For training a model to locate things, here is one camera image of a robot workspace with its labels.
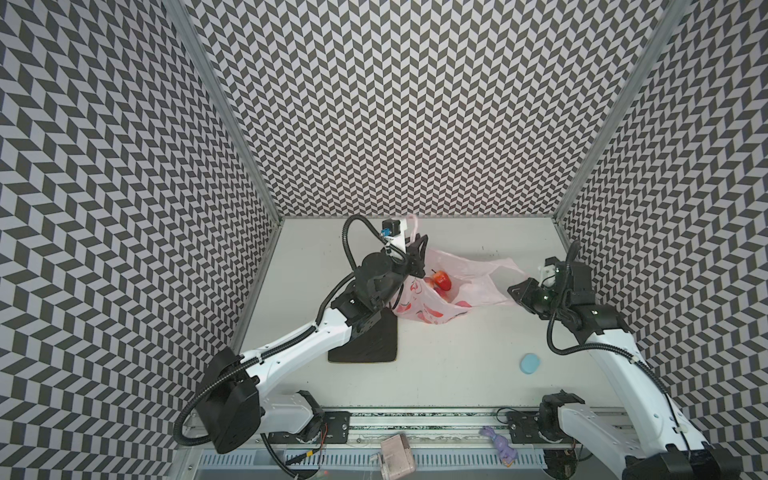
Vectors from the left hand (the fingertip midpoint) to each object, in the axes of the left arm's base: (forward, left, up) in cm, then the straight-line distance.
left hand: (426, 238), depth 70 cm
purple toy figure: (-40, -18, -30) cm, 53 cm away
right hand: (-7, -22, -16) cm, 28 cm away
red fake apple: (+6, -7, -29) cm, 30 cm away
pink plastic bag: (-3, -14, -15) cm, 21 cm away
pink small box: (-41, +8, -27) cm, 50 cm away
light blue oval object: (-19, -30, -32) cm, 48 cm away
